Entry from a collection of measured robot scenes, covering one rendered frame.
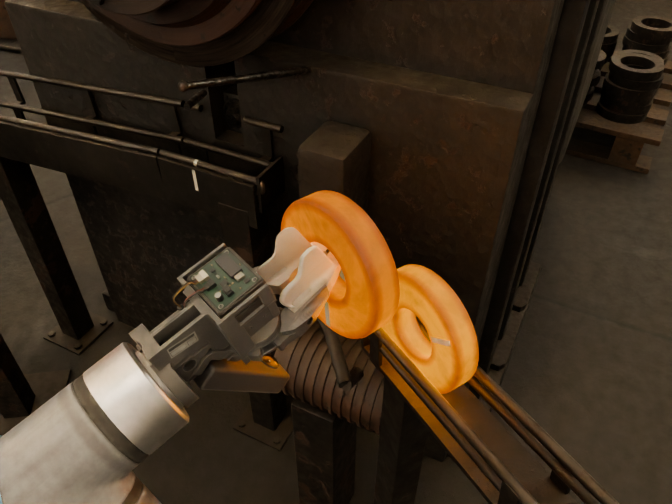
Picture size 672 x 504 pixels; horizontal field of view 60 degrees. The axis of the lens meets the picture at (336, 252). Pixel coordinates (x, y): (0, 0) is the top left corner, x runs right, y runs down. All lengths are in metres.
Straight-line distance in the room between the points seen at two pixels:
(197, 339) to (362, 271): 0.16
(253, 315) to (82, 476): 0.18
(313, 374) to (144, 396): 0.44
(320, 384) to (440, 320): 0.31
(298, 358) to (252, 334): 0.37
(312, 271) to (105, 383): 0.20
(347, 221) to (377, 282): 0.06
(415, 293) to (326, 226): 0.15
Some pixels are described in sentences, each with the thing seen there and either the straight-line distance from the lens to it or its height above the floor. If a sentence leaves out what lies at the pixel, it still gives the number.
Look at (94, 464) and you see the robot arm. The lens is 0.52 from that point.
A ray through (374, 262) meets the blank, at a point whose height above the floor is 0.87.
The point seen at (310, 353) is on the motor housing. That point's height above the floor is 0.53.
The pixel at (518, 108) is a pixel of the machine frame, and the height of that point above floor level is 0.87.
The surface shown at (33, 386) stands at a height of 0.01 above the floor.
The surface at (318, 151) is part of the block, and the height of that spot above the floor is 0.80.
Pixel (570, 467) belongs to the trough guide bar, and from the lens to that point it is 0.64.
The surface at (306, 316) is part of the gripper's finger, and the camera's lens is 0.54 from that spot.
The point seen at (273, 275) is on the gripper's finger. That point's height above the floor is 0.84.
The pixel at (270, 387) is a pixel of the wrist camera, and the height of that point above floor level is 0.74.
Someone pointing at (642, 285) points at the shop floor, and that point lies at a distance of 1.99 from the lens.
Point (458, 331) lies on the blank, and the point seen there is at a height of 0.76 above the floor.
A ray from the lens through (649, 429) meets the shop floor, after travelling 1.63.
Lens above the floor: 1.23
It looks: 41 degrees down
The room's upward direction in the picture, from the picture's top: straight up
